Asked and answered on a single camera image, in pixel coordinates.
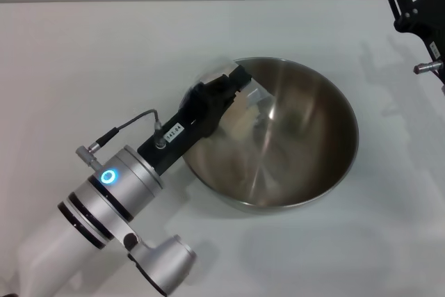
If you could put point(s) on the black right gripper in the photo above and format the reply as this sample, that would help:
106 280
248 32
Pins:
429 18

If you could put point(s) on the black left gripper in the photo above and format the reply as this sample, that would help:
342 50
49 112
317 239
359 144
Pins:
184 126

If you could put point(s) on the stainless steel mixing bowl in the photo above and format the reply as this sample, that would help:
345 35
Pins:
306 154

